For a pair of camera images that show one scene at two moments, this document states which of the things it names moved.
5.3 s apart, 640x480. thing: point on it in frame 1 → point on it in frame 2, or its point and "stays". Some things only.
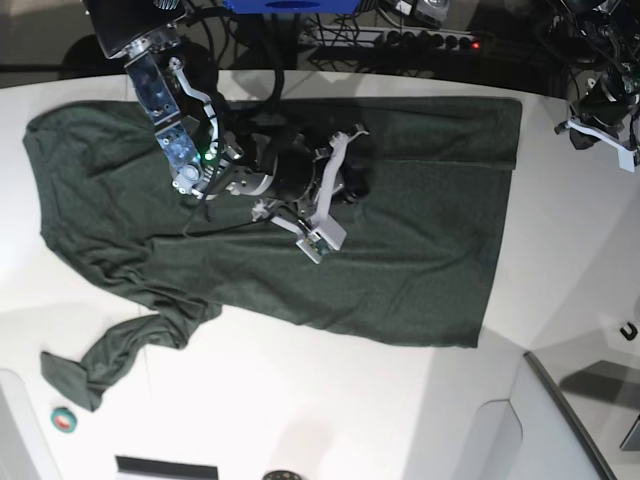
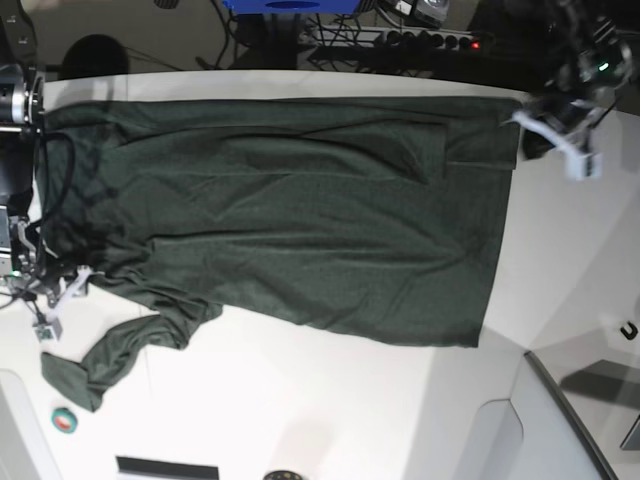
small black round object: (282, 475) stays
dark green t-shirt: (420, 239) stays
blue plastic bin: (293, 7) stays
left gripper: (294, 181) → (56, 283)
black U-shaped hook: (633, 333) stays
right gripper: (601, 110) → (569, 117)
